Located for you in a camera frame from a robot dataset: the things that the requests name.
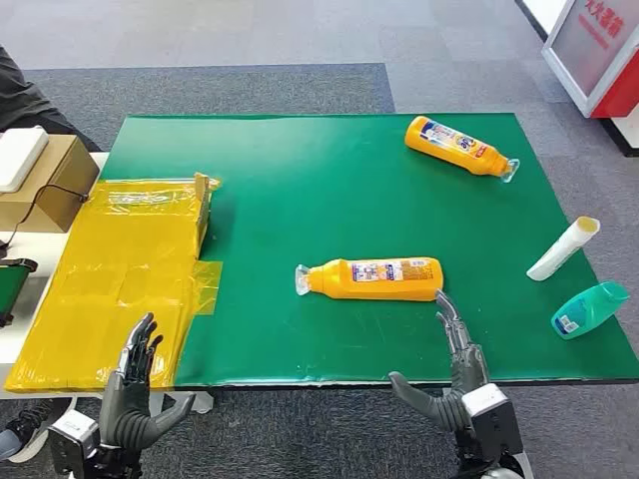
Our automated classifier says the brown cardboard box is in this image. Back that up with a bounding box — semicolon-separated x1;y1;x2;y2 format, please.
0;134;101;235

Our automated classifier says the person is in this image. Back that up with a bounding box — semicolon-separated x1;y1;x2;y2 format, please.
0;44;103;155

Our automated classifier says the white tube with yellow end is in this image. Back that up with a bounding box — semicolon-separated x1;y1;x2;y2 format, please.
526;216;601;283

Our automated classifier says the green bin with black rim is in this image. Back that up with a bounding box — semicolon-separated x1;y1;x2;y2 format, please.
0;257;39;330

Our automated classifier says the teal plastic bottle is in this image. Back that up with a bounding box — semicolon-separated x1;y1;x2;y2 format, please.
551;281;631;341

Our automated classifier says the green table mat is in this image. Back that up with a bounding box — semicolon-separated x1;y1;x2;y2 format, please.
100;113;639;388

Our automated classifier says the white flat device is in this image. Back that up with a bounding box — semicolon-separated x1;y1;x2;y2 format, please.
0;126;51;195

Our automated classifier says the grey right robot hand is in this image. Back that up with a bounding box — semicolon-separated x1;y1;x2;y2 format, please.
388;288;490;434

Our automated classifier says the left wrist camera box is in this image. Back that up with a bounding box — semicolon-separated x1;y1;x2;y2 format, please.
48;408;101;477

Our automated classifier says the yellow taped cardboard box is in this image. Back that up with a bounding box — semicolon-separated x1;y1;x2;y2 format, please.
4;172;224;394

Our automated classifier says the black cable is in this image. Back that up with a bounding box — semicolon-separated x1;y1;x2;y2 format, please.
0;183;91;255

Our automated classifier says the orange bottle with clear cap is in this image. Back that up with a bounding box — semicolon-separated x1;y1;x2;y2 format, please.
405;115;521;185
295;256;445;303

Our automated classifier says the black and white shoe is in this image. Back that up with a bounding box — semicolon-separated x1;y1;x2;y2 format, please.
0;396;77;464

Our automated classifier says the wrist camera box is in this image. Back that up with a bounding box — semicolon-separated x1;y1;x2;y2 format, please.
48;408;101;477
462;383;525;461

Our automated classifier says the white and red sign cabinet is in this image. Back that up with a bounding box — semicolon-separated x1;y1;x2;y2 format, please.
541;0;639;121

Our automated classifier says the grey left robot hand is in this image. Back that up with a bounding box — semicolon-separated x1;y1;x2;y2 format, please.
99;312;196;453

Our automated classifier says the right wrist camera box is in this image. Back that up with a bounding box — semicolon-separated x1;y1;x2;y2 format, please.
462;383;525;461

